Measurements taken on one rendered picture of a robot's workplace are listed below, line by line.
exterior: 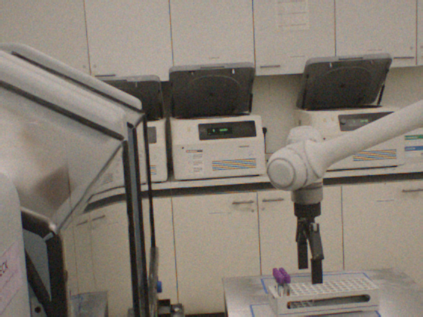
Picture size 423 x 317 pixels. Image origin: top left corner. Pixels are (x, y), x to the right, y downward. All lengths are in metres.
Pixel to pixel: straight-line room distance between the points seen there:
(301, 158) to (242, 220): 2.19
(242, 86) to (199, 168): 0.65
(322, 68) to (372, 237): 1.09
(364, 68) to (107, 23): 1.61
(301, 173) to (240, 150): 2.15
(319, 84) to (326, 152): 2.53
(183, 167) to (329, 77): 1.12
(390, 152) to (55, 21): 2.17
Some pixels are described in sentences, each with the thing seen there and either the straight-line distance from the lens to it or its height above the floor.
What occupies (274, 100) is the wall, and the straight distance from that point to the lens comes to 4.26.
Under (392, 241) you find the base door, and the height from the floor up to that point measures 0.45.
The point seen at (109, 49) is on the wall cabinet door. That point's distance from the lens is 3.88.
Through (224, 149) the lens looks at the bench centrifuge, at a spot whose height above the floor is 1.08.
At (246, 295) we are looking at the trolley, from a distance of 1.93.
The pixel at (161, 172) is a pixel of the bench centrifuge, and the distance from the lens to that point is 3.60.
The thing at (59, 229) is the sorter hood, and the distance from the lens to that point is 0.38.
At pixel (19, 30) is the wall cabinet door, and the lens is 3.97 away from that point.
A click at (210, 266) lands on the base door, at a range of 3.73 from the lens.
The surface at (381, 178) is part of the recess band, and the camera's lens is 3.88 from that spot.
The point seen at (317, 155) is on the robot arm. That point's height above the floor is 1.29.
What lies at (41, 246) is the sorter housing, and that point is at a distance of 1.00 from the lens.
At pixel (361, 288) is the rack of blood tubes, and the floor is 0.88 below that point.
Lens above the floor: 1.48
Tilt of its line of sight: 8 degrees down
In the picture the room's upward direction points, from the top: 3 degrees counter-clockwise
